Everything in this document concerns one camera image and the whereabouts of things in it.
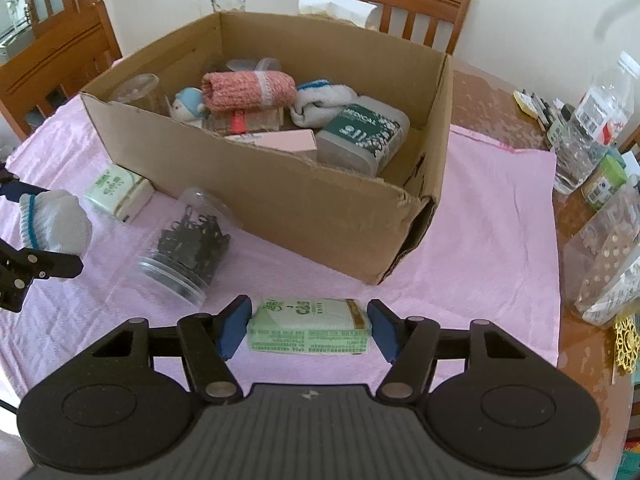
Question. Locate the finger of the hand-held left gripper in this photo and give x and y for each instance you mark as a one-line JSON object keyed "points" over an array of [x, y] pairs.
{"points": [[50, 266], [12, 185]]}

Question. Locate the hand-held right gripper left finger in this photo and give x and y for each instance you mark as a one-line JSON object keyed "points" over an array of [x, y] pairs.
{"points": [[232, 330]]}

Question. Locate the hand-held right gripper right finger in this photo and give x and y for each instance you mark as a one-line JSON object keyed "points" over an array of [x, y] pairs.
{"points": [[382, 330]]}

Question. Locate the white sock with blue stripe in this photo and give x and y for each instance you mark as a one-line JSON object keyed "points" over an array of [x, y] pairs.
{"points": [[60, 225], [320, 105]]}

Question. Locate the green tissue pack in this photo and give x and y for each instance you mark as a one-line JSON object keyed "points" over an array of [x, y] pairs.
{"points": [[115, 190], [310, 330]]}

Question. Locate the brown cardboard box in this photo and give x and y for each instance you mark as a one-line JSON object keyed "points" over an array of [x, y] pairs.
{"points": [[275, 210]]}

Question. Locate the cream and pink carton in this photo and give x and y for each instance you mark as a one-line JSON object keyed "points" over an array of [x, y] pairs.
{"points": [[280, 142]]}

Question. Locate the pink knitted sock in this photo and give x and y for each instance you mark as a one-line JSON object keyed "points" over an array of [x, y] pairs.
{"points": [[245, 87]]}

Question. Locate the clear jar of binder clips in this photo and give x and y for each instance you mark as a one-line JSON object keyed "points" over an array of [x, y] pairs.
{"points": [[190, 245]]}

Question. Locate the pink towel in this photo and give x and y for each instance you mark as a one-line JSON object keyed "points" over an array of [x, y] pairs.
{"points": [[475, 235]]}

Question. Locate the clear plastic cup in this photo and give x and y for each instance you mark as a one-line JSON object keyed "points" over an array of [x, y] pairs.
{"points": [[137, 92]]}

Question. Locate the small snowman toy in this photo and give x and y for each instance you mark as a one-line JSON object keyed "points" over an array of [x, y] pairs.
{"points": [[189, 105]]}

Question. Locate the grey wipes container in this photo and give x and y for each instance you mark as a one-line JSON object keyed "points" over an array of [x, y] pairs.
{"points": [[360, 135]]}

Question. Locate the brown card with red clip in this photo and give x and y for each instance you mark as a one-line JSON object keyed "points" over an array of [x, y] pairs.
{"points": [[255, 120]]}

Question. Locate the large clear jar black lid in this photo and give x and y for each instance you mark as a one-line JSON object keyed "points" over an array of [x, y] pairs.
{"points": [[600, 260]]}

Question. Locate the gold ornament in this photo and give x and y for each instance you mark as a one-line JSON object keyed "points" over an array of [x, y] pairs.
{"points": [[627, 345]]}

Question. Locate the clear plastic lids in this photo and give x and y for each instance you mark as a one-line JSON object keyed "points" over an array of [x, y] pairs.
{"points": [[260, 65]]}

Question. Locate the yellow note pad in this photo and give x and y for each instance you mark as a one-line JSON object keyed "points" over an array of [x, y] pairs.
{"points": [[524, 104]]}

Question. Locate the row of black pens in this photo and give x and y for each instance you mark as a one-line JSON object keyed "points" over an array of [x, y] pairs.
{"points": [[545, 110]]}

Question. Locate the clear water bottle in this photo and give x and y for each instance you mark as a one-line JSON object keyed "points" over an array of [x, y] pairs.
{"points": [[585, 125]]}

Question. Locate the white tissue paper pack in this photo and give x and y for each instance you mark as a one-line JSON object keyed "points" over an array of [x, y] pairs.
{"points": [[335, 7]]}

